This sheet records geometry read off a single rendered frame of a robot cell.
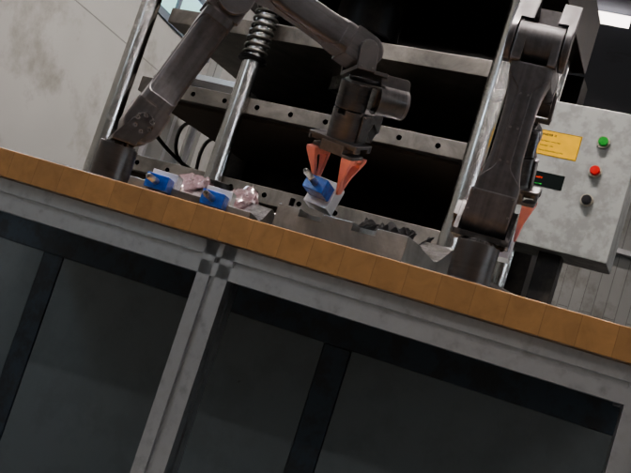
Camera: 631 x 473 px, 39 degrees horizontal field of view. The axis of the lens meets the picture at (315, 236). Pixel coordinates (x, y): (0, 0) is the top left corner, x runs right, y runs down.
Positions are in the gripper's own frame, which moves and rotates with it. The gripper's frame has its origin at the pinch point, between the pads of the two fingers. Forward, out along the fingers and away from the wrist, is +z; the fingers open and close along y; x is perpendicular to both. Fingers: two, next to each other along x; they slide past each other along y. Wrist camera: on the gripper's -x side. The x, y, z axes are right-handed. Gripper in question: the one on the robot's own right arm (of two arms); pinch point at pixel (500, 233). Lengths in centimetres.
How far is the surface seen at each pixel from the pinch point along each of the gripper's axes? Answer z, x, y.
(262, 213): 7.6, -0.3, 46.9
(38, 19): -1, -209, 264
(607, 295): 267, -949, -29
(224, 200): 2, 17, 47
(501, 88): -19, -78, 17
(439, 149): 0, -78, 30
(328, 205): 0.2, 10.1, 30.1
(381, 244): 3.7, 13.7, 18.1
